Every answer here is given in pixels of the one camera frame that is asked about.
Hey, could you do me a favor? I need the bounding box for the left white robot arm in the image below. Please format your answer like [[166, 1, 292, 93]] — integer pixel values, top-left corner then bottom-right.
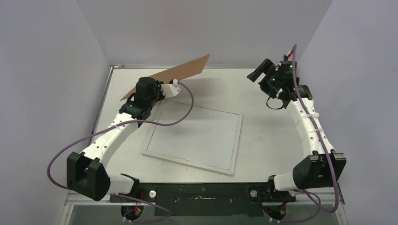
[[66, 77, 166, 201]]

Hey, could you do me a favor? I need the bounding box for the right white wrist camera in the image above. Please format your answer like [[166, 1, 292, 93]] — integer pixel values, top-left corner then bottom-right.
[[283, 49, 295, 61]]

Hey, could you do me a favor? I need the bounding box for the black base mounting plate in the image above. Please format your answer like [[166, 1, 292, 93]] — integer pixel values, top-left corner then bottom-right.
[[109, 182, 296, 217]]

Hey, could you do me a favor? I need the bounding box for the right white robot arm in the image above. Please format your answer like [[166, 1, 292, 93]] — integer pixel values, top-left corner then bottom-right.
[[247, 56, 346, 201]]

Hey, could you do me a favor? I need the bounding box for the aluminium front rail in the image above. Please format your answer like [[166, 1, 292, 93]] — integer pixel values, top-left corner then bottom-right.
[[65, 182, 335, 208]]

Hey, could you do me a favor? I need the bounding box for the brown backing board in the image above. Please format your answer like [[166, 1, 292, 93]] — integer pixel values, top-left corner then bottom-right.
[[120, 54, 211, 101]]

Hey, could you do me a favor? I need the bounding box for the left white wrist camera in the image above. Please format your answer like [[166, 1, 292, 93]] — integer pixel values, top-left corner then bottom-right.
[[161, 79, 181, 98]]

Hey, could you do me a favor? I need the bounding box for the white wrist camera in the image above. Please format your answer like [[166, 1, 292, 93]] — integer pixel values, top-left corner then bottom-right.
[[161, 79, 181, 98], [283, 49, 295, 61]]

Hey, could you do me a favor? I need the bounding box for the purple cable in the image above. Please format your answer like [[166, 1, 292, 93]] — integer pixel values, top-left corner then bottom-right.
[[264, 44, 340, 224], [46, 81, 195, 224]]

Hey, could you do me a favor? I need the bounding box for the white picture frame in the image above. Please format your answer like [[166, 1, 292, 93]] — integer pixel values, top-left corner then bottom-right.
[[141, 98, 244, 176]]

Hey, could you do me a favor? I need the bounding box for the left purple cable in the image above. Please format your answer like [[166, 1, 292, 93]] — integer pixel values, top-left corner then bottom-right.
[[46, 81, 195, 224]]

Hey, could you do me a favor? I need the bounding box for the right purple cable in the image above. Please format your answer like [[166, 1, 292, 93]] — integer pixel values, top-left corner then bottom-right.
[[264, 44, 340, 224]]

